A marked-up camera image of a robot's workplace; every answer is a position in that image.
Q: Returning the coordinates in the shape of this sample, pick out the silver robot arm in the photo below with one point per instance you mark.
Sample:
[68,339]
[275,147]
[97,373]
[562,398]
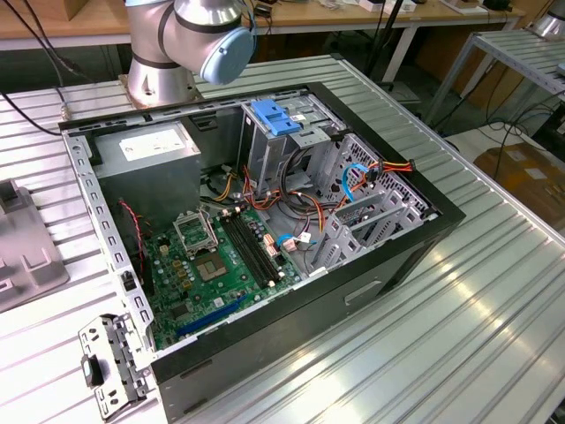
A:
[150,79]

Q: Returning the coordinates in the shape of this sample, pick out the grey metal disk bay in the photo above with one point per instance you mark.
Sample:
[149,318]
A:
[340,247]

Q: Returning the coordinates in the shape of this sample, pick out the black RAM slot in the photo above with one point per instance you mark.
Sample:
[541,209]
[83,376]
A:
[251,248]
[262,244]
[257,246]
[245,251]

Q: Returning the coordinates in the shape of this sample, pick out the metal drive cage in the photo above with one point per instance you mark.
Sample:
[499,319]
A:
[265,163]

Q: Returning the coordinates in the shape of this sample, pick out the CPU socket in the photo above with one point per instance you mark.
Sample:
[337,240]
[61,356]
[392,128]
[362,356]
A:
[212,267]

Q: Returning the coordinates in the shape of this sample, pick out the blue plastic cage latch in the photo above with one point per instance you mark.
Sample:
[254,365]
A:
[273,117]

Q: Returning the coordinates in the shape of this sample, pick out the black PC case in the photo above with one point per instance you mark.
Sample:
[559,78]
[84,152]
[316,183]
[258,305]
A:
[309,318]

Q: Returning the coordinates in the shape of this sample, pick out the green motherboard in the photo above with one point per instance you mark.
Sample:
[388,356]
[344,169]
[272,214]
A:
[207,300]

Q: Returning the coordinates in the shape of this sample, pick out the blue expansion slot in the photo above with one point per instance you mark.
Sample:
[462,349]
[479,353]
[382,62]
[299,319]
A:
[212,315]

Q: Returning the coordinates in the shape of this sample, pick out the grey power supply unit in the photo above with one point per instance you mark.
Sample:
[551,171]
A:
[145,190]

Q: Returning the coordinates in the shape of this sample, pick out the wooden desk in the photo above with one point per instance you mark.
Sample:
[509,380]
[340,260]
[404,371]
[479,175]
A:
[309,20]

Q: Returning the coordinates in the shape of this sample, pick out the brown cardboard box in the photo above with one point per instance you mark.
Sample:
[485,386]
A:
[521,176]

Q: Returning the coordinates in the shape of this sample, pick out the grey parts rack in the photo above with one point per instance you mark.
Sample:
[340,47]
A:
[26,238]

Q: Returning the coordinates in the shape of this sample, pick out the metal slat side table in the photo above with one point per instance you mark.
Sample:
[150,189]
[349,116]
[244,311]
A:
[516,50]

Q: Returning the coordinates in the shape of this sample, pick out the metal rear slot bracket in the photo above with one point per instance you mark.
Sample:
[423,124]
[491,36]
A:
[117,353]

